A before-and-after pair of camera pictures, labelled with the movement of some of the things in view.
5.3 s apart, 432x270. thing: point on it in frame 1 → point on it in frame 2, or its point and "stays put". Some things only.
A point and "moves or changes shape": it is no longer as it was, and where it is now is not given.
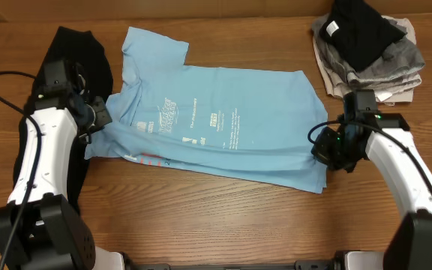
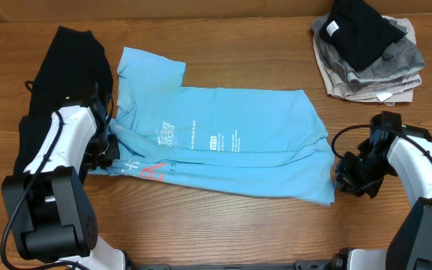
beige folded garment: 390,91 stays put
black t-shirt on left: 73,53 stays put
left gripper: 103,116 → 113,152
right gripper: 321,152 → 344,178
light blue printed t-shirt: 256,124 moves or changes shape
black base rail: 311,265 stays put
